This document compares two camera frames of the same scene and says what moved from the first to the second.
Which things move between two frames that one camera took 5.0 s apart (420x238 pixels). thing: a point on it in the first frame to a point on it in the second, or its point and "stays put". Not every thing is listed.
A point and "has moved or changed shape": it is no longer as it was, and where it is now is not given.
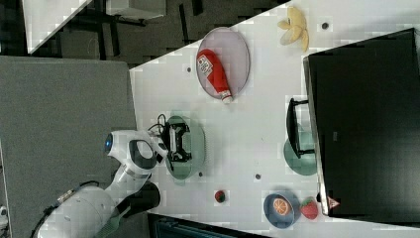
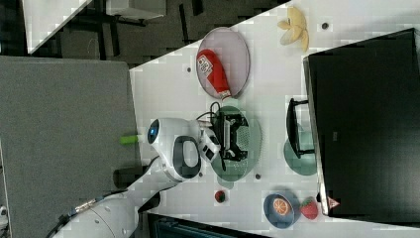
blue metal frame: x=160 y=226 stays put
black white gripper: x=171 y=139 to x=225 y=128
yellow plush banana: x=295 y=26 stays put
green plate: x=180 y=171 has moved or changed shape
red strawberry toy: x=309 y=207 stays put
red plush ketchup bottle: x=214 y=72 stays put
